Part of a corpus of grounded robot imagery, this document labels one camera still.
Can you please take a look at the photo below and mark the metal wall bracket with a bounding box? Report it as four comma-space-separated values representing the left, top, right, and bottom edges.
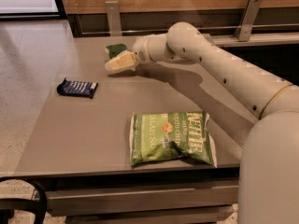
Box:
105, 0, 122, 36
235, 0, 263, 42

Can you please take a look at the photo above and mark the black chair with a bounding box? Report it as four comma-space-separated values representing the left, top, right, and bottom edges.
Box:
0, 179, 48, 224

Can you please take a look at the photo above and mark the blue candy bar wrapper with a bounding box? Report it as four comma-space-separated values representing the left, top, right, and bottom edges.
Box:
56, 78, 98, 99

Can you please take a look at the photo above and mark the grey table drawer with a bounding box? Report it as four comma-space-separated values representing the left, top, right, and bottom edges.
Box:
47, 180, 238, 217

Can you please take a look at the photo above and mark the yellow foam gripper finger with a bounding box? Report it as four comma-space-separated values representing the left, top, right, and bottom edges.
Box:
105, 50, 136, 72

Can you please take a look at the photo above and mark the green jalapeno chips bag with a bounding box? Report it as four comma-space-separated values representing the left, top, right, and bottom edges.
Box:
129, 111, 217, 167

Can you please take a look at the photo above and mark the right metal wall bracket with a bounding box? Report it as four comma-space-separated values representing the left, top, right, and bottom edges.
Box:
235, 0, 263, 42

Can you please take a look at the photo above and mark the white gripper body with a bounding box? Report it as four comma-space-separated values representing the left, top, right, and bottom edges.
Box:
133, 35, 152, 63

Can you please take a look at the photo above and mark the left metal wall bracket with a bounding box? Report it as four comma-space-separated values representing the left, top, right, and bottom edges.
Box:
105, 0, 122, 36

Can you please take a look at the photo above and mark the green and yellow sponge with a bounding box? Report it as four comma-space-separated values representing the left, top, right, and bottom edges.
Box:
105, 43, 127, 59

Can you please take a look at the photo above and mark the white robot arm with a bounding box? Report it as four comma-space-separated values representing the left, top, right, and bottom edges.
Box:
105, 22, 299, 224

